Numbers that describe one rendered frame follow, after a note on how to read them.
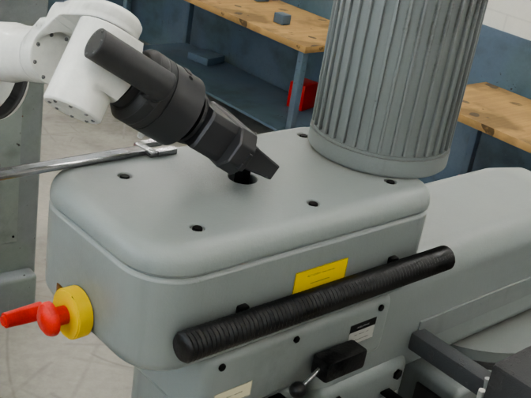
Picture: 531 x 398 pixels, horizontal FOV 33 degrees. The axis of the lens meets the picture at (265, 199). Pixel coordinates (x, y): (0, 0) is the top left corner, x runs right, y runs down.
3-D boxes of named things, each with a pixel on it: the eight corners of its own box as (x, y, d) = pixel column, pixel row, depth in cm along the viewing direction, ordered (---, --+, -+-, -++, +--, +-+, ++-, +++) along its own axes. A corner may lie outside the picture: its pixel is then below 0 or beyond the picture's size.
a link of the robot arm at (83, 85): (112, 142, 102) (28, 95, 96) (148, 60, 104) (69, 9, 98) (163, 148, 94) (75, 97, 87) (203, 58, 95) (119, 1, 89)
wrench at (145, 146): (1, 185, 98) (1, 178, 98) (-16, 171, 101) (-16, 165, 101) (176, 153, 114) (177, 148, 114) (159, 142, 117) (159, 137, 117)
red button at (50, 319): (48, 345, 98) (50, 314, 96) (31, 327, 101) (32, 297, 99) (75, 337, 100) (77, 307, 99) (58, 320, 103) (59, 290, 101)
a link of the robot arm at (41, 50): (122, 103, 95) (54, 93, 104) (156, 28, 96) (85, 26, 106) (77, 73, 90) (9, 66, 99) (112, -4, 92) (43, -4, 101)
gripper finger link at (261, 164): (265, 181, 109) (228, 159, 105) (280, 160, 109) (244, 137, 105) (270, 186, 108) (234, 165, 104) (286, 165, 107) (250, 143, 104)
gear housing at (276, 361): (197, 433, 105) (207, 363, 101) (90, 330, 121) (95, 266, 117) (383, 353, 127) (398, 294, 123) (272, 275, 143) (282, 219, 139)
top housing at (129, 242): (141, 393, 95) (157, 263, 88) (25, 279, 111) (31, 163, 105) (421, 289, 125) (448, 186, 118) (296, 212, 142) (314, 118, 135)
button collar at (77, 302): (77, 350, 100) (80, 304, 97) (50, 323, 104) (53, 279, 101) (92, 345, 101) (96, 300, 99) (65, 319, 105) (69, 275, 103)
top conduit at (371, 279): (189, 370, 92) (193, 343, 91) (166, 350, 95) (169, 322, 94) (453, 274, 121) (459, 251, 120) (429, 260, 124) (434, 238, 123)
